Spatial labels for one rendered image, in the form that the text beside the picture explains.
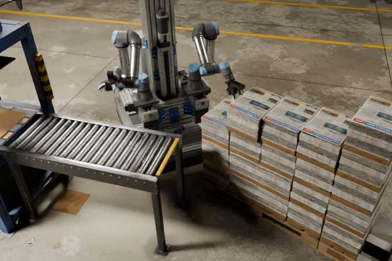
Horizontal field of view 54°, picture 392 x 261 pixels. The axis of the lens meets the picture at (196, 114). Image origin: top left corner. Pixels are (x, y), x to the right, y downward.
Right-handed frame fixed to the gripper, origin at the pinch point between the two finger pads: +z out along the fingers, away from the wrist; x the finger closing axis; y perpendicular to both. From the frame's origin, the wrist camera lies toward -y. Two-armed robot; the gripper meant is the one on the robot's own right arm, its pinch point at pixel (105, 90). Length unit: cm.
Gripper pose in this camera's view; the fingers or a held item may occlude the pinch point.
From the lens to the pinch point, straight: 294.4
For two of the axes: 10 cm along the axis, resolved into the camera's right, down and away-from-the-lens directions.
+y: -1.1, 8.1, 5.8
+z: -0.9, 5.7, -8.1
